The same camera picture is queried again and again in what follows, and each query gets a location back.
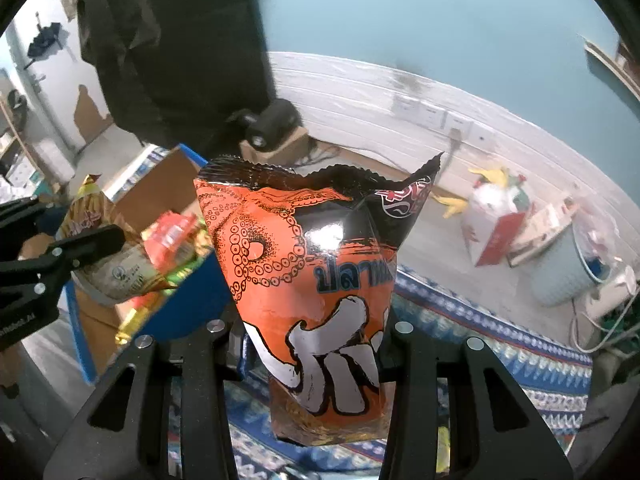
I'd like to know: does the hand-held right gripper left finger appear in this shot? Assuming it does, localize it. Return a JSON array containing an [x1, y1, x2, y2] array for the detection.
[[50, 317, 246, 480]]

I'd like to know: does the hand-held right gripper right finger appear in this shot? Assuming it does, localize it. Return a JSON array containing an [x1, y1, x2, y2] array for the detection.
[[377, 320, 573, 480]]

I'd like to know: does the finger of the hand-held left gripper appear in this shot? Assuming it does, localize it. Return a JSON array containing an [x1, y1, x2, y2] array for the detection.
[[47, 225, 126, 273], [0, 197, 48, 235]]

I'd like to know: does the yellow striped snack bag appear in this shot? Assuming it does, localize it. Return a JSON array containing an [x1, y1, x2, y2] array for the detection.
[[55, 174, 173, 306]]

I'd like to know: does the blue cardboard box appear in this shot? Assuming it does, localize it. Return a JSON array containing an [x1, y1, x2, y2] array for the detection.
[[65, 144, 236, 386]]

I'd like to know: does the pile of snack packets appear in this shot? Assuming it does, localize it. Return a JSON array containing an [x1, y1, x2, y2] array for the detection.
[[116, 210, 218, 346]]

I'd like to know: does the orange squid snack bag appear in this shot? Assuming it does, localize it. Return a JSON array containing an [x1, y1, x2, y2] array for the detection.
[[194, 152, 445, 448]]

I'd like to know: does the blue patterned blanket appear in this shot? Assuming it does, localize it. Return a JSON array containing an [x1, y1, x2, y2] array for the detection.
[[167, 265, 596, 480]]

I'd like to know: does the red and white carton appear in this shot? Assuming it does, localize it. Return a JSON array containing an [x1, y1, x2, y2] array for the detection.
[[460, 175, 533, 268]]

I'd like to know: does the yellow banana peel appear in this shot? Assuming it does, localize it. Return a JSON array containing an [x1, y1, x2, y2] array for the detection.
[[435, 191, 471, 220], [469, 166, 511, 187]]

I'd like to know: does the light blue waste bin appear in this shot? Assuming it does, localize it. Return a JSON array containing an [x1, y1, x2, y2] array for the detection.
[[530, 220, 613, 308]]

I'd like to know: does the black umbrella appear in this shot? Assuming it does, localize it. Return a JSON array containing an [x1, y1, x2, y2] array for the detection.
[[27, 22, 68, 58]]

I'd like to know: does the black studio lamp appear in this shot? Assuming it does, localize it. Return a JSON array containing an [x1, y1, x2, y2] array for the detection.
[[225, 99, 303, 151]]

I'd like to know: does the clear plastic bin liner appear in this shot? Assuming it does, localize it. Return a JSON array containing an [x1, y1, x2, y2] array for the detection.
[[570, 190, 626, 271]]

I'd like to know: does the small brown cardboard box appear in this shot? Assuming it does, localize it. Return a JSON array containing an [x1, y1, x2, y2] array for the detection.
[[239, 125, 313, 163]]

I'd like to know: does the white wall socket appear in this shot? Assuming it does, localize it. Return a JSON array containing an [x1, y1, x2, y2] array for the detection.
[[417, 101, 446, 128], [444, 111, 471, 136], [392, 94, 421, 118], [467, 122, 493, 146]]

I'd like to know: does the wall shelf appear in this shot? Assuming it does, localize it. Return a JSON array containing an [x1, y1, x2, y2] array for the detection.
[[582, 37, 640, 101]]

